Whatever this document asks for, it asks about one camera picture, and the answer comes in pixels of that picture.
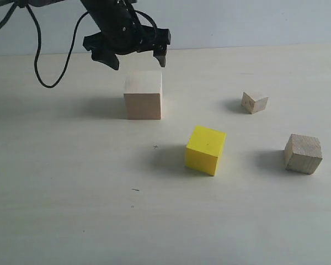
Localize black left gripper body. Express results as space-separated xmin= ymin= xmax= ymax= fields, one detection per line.
xmin=83 ymin=16 xmax=171 ymax=55

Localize large light wooden cube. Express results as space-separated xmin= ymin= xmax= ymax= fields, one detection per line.
xmin=124 ymin=71 xmax=163 ymax=120

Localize yellow cube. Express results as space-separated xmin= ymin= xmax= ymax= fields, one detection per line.
xmin=185 ymin=125 xmax=227 ymax=176

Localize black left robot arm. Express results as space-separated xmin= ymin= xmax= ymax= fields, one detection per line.
xmin=82 ymin=1 xmax=171 ymax=70

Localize small wooden cube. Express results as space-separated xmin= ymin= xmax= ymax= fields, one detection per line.
xmin=241 ymin=92 xmax=269 ymax=114

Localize medium wooden cube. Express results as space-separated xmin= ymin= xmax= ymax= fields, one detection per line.
xmin=284 ymin=134 xmax=323 ymax=174

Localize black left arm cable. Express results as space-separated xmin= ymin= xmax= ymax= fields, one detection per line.
xmin=0 ymin=2 xmax=100 ymax=89

